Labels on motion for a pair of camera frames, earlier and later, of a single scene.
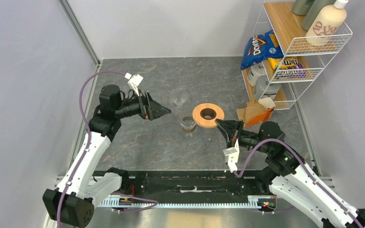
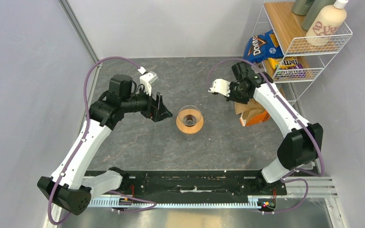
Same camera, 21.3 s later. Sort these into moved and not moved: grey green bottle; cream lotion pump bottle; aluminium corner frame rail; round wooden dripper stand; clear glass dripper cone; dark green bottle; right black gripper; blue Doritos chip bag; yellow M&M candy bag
Moved: round wooden dripper stand; clear glass dripper cone; right black gripper
Not moved: yellow M&M candy bag; grey green bottle; blue Doritos chip bag; dark green bottle; cream lotion pump bottle; aluminium corner frame rail
